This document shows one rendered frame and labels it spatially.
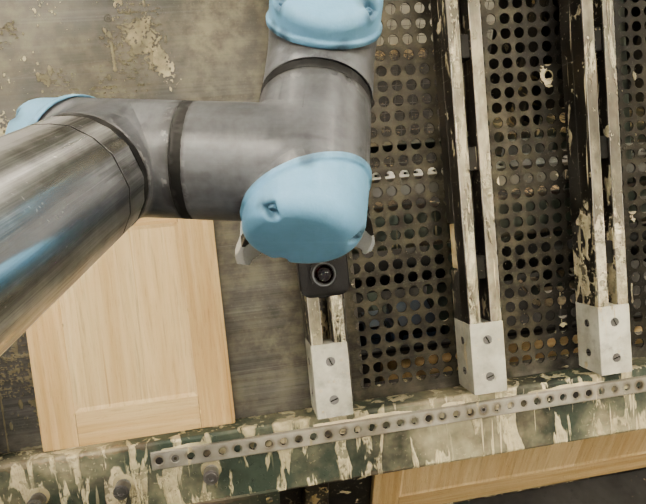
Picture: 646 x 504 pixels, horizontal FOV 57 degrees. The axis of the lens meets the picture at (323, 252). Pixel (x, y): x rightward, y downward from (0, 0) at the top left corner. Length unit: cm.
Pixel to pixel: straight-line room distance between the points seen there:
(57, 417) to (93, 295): 21
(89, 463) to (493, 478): 106
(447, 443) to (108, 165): 90
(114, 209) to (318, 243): 12
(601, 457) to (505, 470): 28
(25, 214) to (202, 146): 13
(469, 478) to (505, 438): 54
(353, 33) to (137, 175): 16
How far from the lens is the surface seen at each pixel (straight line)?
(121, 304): 103
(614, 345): 120
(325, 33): 39
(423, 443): 111
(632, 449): 190
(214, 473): 104
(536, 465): 176
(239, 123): 36
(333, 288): 53
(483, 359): 108
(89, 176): 30
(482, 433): 114
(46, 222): 26
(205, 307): 102
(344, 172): 34
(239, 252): 63
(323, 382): 101
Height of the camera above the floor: 172
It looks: 35 degrees down
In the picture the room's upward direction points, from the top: straight up
